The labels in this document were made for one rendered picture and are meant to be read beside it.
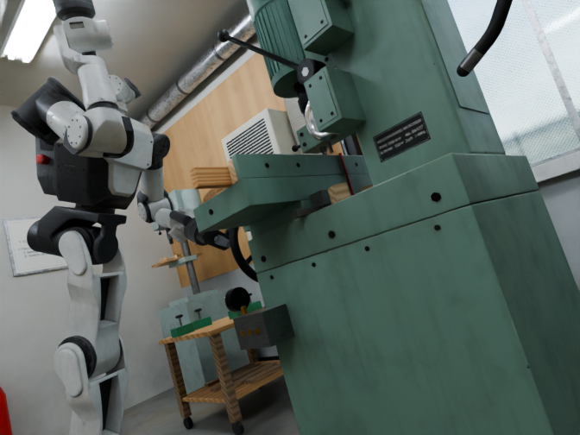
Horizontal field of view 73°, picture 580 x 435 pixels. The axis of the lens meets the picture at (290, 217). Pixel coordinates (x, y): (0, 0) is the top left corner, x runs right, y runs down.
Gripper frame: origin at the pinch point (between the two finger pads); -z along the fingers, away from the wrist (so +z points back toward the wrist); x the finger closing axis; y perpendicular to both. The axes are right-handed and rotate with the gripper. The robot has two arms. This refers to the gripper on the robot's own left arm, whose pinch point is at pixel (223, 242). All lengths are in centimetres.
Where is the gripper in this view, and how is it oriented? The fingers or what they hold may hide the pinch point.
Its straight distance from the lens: 131.4
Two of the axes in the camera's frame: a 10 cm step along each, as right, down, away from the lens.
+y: 3.9, -9.1, 1.1
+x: -5.9, -3.4, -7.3
